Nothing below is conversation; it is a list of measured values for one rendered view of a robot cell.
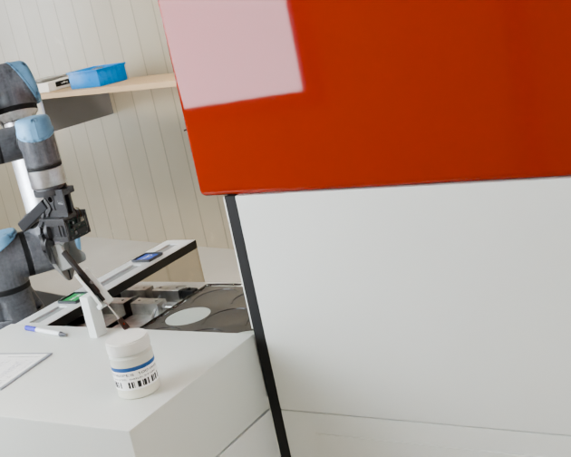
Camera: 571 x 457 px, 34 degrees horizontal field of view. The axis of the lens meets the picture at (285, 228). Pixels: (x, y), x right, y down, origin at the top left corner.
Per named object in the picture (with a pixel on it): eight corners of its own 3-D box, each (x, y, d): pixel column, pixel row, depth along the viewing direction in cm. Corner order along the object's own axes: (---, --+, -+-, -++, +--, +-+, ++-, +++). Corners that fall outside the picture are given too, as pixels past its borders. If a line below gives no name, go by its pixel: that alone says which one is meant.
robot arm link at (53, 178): (19, 173, 201) (46, 163, 207) (24, 194, 202) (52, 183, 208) (44, 171, 197) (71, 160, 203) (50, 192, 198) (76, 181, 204)
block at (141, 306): (168, 309, 216) (165, 297, 215) (159, 315, 213) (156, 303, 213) (141, 308, 220) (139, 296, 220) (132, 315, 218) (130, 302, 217)
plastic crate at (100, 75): (130, 78, 548) (125, 61, 546) (100, 86, 534) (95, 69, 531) (98, 82, 570) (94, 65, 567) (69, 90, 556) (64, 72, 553)
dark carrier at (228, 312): (338, 289, 202) (337, 286, 202) (253, 359, 174) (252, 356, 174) (208, 288, 221) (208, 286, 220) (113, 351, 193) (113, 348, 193)
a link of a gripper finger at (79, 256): (85, 279, 206) (74, 239, 204) (66, 279, 210) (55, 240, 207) (94, 274, 209) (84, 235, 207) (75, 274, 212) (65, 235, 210)
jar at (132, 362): (169, 382, 154) (157, 327, 151) (142, 402, 148) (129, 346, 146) (137, 379, 158) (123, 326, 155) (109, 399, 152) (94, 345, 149)
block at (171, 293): (188, 296, 223) (186, 284, 222) (180, 301, 220) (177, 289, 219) (162, 296, 227) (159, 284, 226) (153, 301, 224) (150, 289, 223)
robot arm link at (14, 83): (29, 277, 246) (-30, 74, 245) (85, 261, 251) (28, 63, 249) (31, 277, 235) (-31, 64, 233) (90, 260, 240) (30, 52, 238)
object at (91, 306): (123, 331, 182) (106, 267, 178) (110, 340, 179) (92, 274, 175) (100, 330, 185) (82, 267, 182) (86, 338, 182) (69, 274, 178)
